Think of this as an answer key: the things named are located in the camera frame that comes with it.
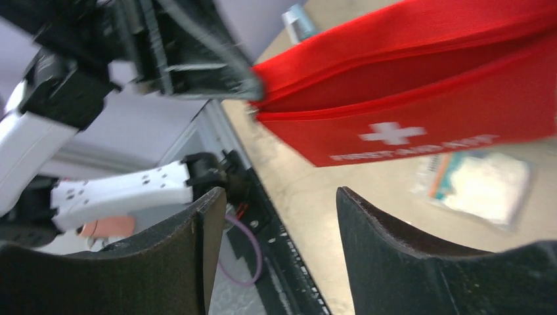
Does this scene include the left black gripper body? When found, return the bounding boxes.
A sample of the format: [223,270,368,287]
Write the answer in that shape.
[0,0,210,96]

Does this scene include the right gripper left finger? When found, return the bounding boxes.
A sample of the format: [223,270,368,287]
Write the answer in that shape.
[1,187,227,314]

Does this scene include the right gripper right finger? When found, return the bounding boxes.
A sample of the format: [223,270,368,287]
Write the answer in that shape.
[336,187,556,314]

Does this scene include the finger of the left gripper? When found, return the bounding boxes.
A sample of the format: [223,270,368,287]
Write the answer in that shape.
[148,1,263,100]

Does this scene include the red first aid pouch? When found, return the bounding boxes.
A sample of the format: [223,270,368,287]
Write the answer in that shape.
[254,1,556,167]

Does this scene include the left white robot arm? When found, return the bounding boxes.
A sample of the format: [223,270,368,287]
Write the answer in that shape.
[1,1,263,247]

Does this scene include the blue white tube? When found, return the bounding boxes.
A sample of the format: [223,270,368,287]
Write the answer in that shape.
[281,4,319,45]

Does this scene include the beige gauze packet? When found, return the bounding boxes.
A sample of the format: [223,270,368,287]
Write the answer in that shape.
[412,150,533,230]

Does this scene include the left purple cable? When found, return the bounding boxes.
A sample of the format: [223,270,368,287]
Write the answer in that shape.
[217,213,265,288]

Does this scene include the black metal base frame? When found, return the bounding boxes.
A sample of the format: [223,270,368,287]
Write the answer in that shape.
[191,150,334,315]

